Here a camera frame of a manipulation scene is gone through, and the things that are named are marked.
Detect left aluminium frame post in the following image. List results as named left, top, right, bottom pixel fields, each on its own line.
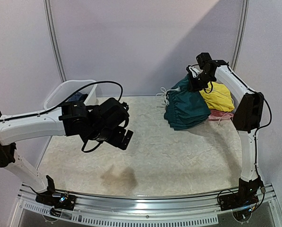
left=43, top=0, right=67, bottom=82

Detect pink folded garment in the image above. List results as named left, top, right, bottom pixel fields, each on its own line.
left=208, top=109, right=234, bottom=122

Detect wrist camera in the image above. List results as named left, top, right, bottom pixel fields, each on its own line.
left=90, top=97, right=129, bottom=129
left=196, top=52, right=212, bottom=70

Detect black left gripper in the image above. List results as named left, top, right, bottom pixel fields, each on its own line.
left=87, top=125, right=134, bottom=149

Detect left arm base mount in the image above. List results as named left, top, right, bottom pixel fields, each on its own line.
left=34, top=175, right=77, bottom=218

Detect yellow folded shorts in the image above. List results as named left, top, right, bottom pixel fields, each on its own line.
left=200, top=82, right=235, bottom=112

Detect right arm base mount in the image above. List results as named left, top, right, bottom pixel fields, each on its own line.
left=217, top=177, right=266, bottom=222

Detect white plastic laundry basket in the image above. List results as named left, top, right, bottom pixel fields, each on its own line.
left=43, top=79, right=97, bottom=109

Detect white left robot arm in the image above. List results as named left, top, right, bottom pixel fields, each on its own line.
left=0, top=98, right=133, bottom=205

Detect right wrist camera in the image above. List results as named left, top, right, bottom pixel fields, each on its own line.
left=196, top=52, right=212, bottom=70

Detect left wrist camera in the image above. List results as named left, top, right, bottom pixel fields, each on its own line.
left=90, top=97, right=129, bottom=129

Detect aluminium front rail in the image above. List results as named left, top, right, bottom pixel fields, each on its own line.
left=11, top=184, right=282, bottom=227

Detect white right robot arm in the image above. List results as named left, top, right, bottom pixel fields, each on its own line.
left=186, top=52, right=264, bottom=182

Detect aluminium frame post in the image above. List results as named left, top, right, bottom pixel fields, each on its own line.
left=43, top=0, right=67, bottom=82
left=231, top=0, right=249, bottom=70

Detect right aluminium frame post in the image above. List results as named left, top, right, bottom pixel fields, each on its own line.
left=231, top=0, right=249, bottom=70

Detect navy blue garment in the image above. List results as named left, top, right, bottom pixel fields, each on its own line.
left=67, top=92, right=88, bottom=102

